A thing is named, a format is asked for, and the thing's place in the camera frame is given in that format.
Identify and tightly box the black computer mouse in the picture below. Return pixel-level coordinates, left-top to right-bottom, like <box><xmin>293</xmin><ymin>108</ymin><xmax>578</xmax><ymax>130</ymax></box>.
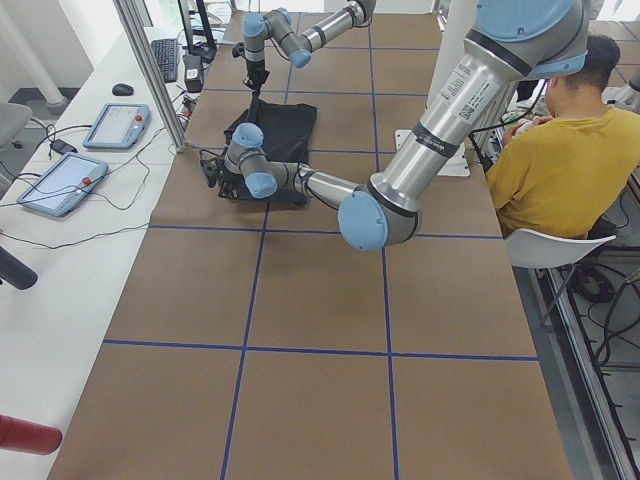
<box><xmin>112</xmin><ymin>83</ymin><xmax>134</xmax><ymax>97</ymax></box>

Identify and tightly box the teach pendant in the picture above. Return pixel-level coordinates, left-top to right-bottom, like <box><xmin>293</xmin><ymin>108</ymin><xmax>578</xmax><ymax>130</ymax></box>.
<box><xmin>16</xmin><ymin>152</ymin><xmax>109</xmax><ymax>218</ymax></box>
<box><xmin>83</xmin><ymin>103</ymin><xmax>150</xmax><ymax>150</ymax></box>

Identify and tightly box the near teach pendant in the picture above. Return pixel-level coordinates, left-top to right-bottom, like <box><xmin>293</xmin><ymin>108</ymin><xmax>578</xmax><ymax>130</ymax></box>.
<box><xmin>16</xmin><ymin>152</ymin><xmax>109</xmax><ymax>218</ymax></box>

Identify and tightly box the black water bottle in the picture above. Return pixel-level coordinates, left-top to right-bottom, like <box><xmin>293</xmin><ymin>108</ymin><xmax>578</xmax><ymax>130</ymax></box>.
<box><xmin>0</xmin><ymin>247</ymin><xmax>38</xmax><ymax>290</ymax></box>

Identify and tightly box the black monitor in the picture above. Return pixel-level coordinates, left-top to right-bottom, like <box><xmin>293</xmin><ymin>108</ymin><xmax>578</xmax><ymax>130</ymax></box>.
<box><xmin>177</xmin><ymin>0</ymin><xmax>217</xmax><ymax>64</ymax></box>

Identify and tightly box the far teach pendant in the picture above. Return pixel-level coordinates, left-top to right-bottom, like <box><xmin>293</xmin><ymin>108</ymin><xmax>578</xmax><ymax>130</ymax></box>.
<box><xmin>83</xmin><ymin>103</ymin><xmax>150</xmax><ymax>150</ymax></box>

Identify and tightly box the black keyboard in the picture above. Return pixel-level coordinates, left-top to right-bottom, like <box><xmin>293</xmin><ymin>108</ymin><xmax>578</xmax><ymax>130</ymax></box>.
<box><xmin>150</xmin><ymin>38</ymin><xmax>178</xmax><ymax>83</ymax></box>

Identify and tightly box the red fire extinguisher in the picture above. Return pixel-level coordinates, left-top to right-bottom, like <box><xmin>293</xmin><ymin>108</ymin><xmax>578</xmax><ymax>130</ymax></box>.
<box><xmin>1</xmin><ymin>415</ymin><xmax>63</xmax><ymax>455</ymax></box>

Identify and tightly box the white chair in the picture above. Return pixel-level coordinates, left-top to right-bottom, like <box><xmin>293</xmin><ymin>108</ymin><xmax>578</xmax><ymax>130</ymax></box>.
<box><xmin>504</xmin><ymin>227</ymin><xmax>619</xmax><ymax>326</ymax></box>

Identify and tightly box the person in yellow shirt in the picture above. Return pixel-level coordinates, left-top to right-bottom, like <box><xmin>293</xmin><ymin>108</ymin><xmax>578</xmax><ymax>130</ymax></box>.
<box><xmin>486</xmin><ymin>35</ymin><xmax>639</xmax><ymax>239</ymax></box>

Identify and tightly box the black graphic t-shirt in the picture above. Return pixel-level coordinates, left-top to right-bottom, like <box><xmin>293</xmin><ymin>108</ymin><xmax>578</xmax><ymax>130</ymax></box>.
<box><xmin>223</xmin><ymin>99</ymin><xmax>317</xmax><ymax>206</ymax></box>

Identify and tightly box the aluminium frame post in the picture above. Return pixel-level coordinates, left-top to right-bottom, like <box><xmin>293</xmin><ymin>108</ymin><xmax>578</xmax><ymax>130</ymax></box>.
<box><xmin>113</xmin><ymin>0</ymin><xmax>187</xmax><ymax>153</ymax></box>

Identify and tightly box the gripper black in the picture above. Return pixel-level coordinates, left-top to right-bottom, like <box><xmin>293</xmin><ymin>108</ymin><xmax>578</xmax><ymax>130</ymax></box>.
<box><xmin>232</xmin><ymin>42</ymin><xmax>270</xmax><ymax>99</ymax></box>
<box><xmin>199</xmin><ymin>157</ymin><xmax>248</xmax><ymax>199</ymax></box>

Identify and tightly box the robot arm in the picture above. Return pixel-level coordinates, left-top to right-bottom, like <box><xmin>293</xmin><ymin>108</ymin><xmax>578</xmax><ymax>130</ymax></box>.
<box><xmin>232</xmin><ymin>0</ymin><xmax>376</xmax><ymax>98</ymax></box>
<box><xmin>201</xmin><ymin>1</ymin><xmax>591</xmax><ymax>251</ymax></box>

